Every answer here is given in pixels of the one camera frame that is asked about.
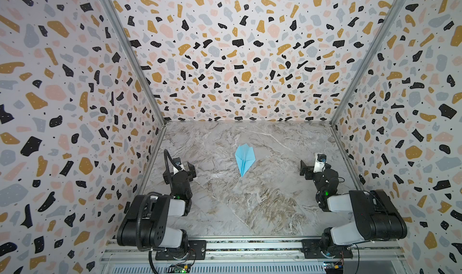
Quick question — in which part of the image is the light blue paper sheet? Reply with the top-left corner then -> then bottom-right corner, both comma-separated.
235,144 -> 256,176

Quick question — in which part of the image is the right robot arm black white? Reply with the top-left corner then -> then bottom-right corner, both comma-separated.
300,154 -> 407,251

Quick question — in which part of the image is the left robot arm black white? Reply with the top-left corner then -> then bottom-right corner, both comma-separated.
116,160 -> 196,256

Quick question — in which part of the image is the left green circuit board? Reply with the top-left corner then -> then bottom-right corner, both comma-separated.
166,263 -> 191,274

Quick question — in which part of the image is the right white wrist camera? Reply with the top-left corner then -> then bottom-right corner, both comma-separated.
314,153 -> 327,173

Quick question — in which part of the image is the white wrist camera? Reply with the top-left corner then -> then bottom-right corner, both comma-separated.
171,157 -> 184,175
314,153 -> 327,173

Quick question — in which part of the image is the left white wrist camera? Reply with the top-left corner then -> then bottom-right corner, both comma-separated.
171,157 -> 184,175

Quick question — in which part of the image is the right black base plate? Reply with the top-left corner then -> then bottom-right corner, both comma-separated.
302,239 -> 353,259

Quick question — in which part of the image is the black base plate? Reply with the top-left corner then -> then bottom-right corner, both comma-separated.
302,239 -> 353,259
155,240 -> 207,261

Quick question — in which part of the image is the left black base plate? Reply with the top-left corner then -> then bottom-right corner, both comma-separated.
155,240 -> 207,261

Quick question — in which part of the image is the right circuit board with wires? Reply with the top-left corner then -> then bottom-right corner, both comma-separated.
323,262 -> 344,274

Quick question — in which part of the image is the aluminium front rail frame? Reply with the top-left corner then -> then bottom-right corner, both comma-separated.
99,235 -> 409,274

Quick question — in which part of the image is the left aluminium corner post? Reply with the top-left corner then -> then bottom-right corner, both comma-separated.
100,0 -> 166,128

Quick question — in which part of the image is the aluminium corner post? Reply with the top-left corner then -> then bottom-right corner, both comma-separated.
330,0 -> 406,128
100,0 -> 166,128

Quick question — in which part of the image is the right aluminium corner post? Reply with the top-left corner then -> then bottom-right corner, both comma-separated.
330,0 -> 406,128

